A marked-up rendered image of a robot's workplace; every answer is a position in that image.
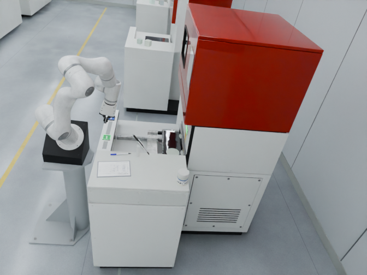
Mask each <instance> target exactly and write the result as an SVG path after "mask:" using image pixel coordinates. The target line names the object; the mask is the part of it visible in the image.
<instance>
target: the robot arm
mask: <svg viewBox="0 0 367 275"><path fill-rule="evenodd" d="M58 69H59V71H60V72H61V74H62V75H63V76H64V77H65V78H66V80H67V81H68V82H69V83H70V85H71V87H62V88H60V89H59V90H58V92H57V94H56V96H55V98H54V102H53V106H51V105H48V104H43V105H40V106H38V107H37V108H36V110H35V112H34V115H35V118H36V120H37V121H38V123H39V124H40V125H41V126H42V127H43V129H44V130H45V131H46V133H47V134H48V135H49V137H51V138H52V139H54V140H56V142H57V144H58V145H59V146H60V148H62V149H64V150H74V149H76V148H78V147H79V146H80V145H81V144H82V142H83V140H84V133H83V131H82V129H81V128H80V127H79V126H77V125H75V124H71V119H70V113H71V109H72V106H73V105H74V103H75V101H76V100H77V99H78V98H86V97H89V96H90V95H91V94H92V93H93V91H94V86H95V88H96V89H97V90H99V91H101V92H103V93H105V97H104V100H103V102H102V106H101V109H100V112H99V114H100V115H102V116H103V117H104V120H103V121H104V123H107V122H108V119H109V118H114V117H115V112H116V106H117V103H116V102H117V101H118V100H117V99H118V96H119V91H120V87H121V81H119V80H118V79H116V76H115V73H114V70H113V67H112V64H111V62H110V61H109V60H108V59H107V58H106V57H98V58H83V57H80V56H74V55H68V56H64V57H62V58H61V59H60V60H59V61H58ZM87 73H91V74H95V75H98V76H97V77H96V79H95V81H94V82H93V80H92V79H91V78H90V76H89V75H88V74H87ZM106 115H107V117H106ZM105 120H106V121H105Z"/></svg>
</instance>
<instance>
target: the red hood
mask: <svg viewBox="0 0 367 275"><path fill-rule="evenodd" d="M323 51H324V50H323V49H322V48H320V47H319V46H318V45H317V44H315V43H314V42H313V41H312V40H310V39H309V38H308V37H307V36H305V35H304V34H302V32H300V31H299V30H297V29H296V28H295V27H294V26H292V25H291V24H290V23H289V22H287V21H286V20H285V19H284V18H282V17H281V16H280V15H278V14H269V13H261V12H256V11H248V10H240V9H232V8H224V7H216V6H211V5H203V4H194V3H188V4H187V8H186V16H185V25H184V29H183V37H182V45H181V53H180V62H179V70H178V77H179V86H180V94H181V104H182V112H183V121H184V124H185V125H196V126H204V127H219V128H233V129H247V130H262V131H276V132H284V133H289V131H290V129H291V127H292V125H293V122H294V120H295V118H296V115H297V113H298V111H299V108H300V106H301V104H302V102H303V99H304V97H305V95H306V92H307V89H308V87H309V85H310V83H311V80H312V78H313V76H314V73H315V71H316V69H317V66H318V64H319V62H320V60H321V57H322V55H323Z"/></svg>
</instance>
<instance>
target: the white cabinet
mask: <svg viewBox="0 0 367 275"><path fill-rule="evenodd" d="M88 209H89V216H90V228H91V241H92V253H93V265H94V266H100V268H172V267H174V263H175V258H176V253H177V248H178V245H179V240H180V235H181V230H182V225H183V222H184V217H185V212H186V206H169V205H140V204H110V203H94V202H89V203H88Z"/></svg>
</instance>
